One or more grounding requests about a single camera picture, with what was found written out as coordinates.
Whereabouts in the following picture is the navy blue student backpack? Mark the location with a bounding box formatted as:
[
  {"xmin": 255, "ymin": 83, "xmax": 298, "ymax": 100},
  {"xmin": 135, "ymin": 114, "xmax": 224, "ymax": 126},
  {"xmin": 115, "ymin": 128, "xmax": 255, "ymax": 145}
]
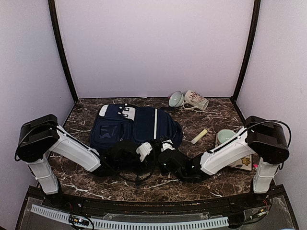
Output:
[{"xmin": 89, "ymin": 103, "xmax": 183, "ymax": 150}]

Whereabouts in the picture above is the pale yellow highlighter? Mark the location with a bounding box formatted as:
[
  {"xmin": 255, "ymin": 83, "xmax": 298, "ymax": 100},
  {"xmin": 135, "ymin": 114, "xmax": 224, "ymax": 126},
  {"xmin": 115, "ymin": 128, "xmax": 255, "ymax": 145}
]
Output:
[{"xmin": 191, "ymin": 129, "xmax": 208, "ymax": 144}]

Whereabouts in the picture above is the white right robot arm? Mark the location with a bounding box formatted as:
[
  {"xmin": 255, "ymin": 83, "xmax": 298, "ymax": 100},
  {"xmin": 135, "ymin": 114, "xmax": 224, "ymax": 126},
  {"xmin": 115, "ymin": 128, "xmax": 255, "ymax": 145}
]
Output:
[{"xmin": 158, "ymin": 116, "xmax": 291, "ymax": 208}]

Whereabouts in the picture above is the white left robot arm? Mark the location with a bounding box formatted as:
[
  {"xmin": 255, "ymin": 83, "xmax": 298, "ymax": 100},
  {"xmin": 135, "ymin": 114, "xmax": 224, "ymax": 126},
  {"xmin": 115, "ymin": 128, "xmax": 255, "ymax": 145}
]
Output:
[{"xmin": 14, "ymin": 114, "xmax": 156, "ymax": 209}]

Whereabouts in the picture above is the tipped celadon bowl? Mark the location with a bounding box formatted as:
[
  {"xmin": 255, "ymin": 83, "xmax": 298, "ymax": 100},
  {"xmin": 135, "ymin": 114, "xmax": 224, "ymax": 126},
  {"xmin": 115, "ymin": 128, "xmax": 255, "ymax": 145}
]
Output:
[{"xmin": 168, "ymin": 91, "xmax": 184, "ymax": 108}]

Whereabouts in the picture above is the white floral mug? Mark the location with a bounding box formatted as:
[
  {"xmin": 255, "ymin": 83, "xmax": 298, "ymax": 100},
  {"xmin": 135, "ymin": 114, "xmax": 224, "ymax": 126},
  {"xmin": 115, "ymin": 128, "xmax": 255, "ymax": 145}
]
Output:
[{"xmin": 183, "ymin": 90, "xmax": 209, "ymax": 111}]

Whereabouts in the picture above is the upright celadon bowl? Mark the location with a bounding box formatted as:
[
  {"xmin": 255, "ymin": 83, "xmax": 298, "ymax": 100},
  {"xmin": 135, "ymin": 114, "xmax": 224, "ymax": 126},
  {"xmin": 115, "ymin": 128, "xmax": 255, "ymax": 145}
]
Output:
[{"xmin": 215, "ymin": 129, "xmax": 236, "ymax": 146}]

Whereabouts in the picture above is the small green circuit board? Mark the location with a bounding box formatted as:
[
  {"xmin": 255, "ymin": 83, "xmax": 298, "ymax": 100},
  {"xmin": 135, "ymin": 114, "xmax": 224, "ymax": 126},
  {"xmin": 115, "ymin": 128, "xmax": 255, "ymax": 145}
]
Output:
[{"xmin": 68, "ymin": 215, "xmax": 90, "ymax": 227}]

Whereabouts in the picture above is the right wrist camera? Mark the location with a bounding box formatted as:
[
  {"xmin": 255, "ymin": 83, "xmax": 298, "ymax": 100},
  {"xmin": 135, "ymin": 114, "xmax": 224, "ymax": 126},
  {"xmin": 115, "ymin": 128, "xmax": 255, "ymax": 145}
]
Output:
[{"xmin": 161, "ymin": 140, "xmax": 176, "ymax": 152}]

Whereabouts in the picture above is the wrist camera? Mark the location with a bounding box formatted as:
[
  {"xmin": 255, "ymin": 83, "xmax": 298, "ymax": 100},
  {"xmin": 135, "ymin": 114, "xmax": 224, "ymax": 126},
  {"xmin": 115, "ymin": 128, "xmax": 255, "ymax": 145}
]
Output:
[
  {"xmin": 161, "ymin": 140, "xmax": 176, "ymax": 152},
  {"xmin": 136, "ymin": 142, "xmax": 153, "ymax": 162}
]

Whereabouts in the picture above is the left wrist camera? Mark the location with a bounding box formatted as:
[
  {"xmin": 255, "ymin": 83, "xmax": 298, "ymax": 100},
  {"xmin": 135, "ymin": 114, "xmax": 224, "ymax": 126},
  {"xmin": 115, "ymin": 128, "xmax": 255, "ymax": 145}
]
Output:
[{"xmin": 136, "ymin": 142, "xmax": 153, "ymax": 162}]

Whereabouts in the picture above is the grey slotted cable duct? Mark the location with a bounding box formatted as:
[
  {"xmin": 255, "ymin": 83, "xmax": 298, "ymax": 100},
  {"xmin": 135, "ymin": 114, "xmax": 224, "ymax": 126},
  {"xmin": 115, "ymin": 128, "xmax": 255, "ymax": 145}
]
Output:
[{"xmin": 30, "ymin": 205, "xmax": 229, "ymax": 230}]

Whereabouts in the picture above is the black front rail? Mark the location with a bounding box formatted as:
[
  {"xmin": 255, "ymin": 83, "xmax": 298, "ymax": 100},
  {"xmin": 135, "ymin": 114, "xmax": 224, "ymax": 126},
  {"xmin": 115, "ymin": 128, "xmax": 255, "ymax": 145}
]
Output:
[{"xmin": 26, "ymin": 186, "xmax": 283, "ymax": 216}]

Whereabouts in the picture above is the left black frame post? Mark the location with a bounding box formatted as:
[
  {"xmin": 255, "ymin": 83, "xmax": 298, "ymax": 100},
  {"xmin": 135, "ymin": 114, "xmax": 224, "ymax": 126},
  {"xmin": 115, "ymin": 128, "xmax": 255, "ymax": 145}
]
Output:
[{"xmin": 48, "ymin": 0, "xmax": 79, "ymax": 103}]

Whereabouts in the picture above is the black frame post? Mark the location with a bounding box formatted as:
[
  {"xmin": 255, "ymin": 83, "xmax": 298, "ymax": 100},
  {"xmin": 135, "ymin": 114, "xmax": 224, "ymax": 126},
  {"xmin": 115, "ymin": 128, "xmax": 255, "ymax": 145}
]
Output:
[
  {"xmin": 48, "ymin": 0, "xmax": 79, "ymax": 103},
  {"xmin": 231, "ymin": 0, "xmax": 261, "ymax": 104}
]

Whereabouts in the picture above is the right black frame post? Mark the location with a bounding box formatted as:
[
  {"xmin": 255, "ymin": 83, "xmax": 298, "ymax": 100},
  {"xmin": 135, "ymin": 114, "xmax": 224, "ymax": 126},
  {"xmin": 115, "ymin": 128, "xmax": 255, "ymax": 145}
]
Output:
[{"xmin": 231, "ymin": 0, "xmax": 261, "ymax": 104}]

